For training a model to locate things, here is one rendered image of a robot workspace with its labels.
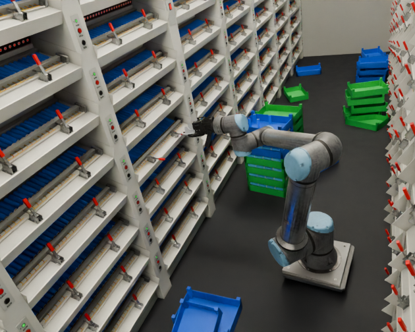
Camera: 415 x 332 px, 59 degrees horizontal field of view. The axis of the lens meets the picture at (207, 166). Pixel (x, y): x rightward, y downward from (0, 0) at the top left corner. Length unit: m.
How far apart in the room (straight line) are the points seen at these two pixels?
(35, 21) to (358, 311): 1.82
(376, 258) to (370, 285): 0.20
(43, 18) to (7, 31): 0.15
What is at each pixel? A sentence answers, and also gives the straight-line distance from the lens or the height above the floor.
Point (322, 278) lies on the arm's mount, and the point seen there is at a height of 0.08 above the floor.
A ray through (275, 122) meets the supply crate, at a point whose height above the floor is 0.48.
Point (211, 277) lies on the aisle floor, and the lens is 2.20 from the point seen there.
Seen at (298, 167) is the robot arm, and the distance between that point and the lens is 1.40.
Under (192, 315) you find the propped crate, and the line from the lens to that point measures 1.96.
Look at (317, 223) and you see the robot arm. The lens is 1.92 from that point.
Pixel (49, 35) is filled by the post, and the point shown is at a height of 1.43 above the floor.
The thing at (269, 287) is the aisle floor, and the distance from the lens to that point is 2.11.
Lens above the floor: 1.61
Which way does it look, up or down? 31 degrees down
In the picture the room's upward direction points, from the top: 12 degrees counter-clockwise
